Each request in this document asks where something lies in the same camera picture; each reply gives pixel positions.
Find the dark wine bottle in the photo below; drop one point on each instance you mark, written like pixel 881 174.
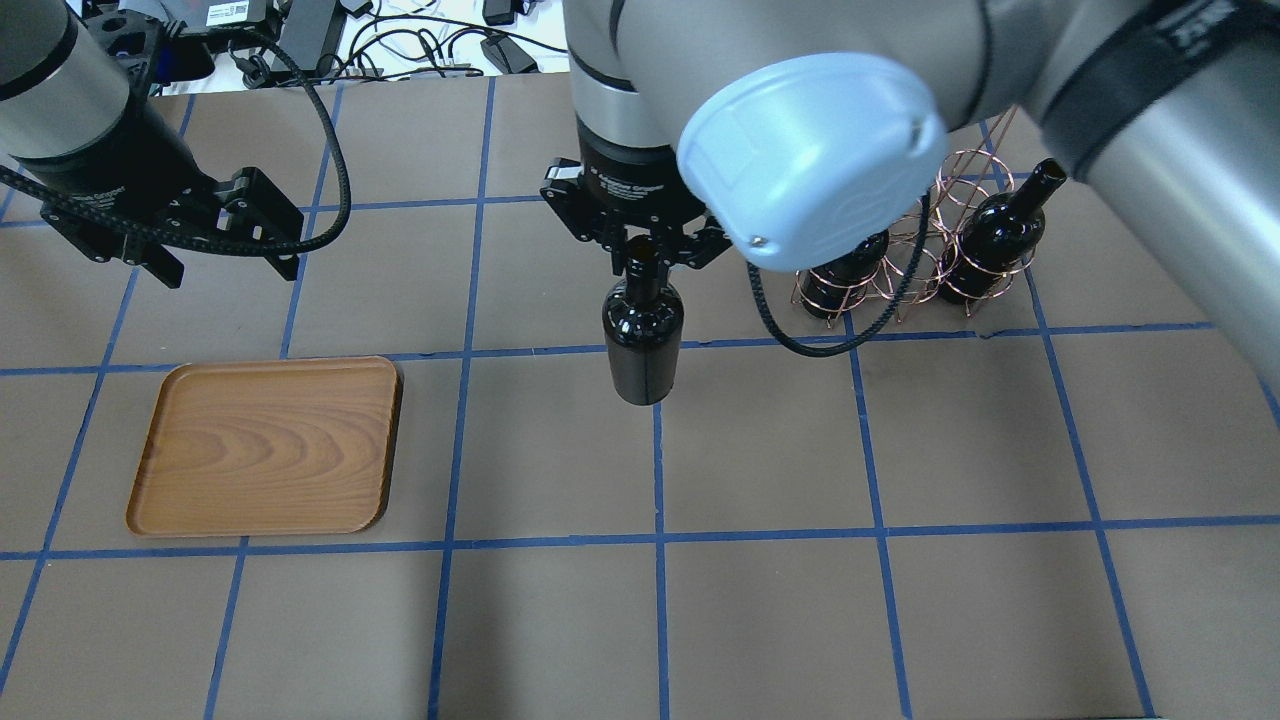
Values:
pixel 829 290
pixel 643 320
pixel 1001 231

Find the wooden tray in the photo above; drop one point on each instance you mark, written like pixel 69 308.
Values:
pixel 268 448

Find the black power brick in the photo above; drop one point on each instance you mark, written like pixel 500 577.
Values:
pixel 507 57

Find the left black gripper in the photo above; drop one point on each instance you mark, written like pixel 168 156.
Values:
pixel 148 152

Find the copper wire bottle basket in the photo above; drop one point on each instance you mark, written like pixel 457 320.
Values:
pixel 968 177

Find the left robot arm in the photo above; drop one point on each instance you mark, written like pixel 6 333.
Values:
pixel 76 115

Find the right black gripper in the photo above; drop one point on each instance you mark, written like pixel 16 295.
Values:
pixel 630 180

